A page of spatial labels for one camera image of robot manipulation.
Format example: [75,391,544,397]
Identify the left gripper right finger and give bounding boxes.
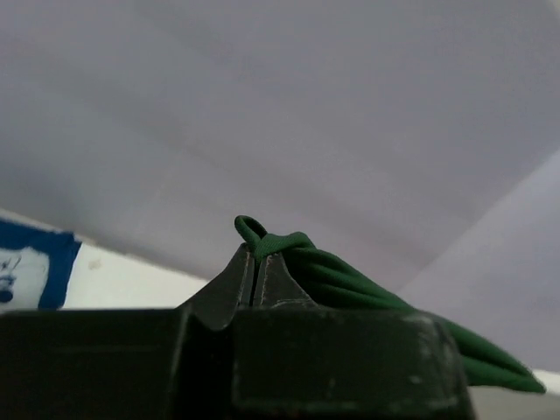
[255,254,318,309]

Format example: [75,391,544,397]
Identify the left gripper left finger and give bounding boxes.
[185,243,256,331]

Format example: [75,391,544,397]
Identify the white and green t shirt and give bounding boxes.
[234,215,550,394]

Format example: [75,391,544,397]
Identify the folded blue white t shirt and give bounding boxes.
[0,219,81,312]

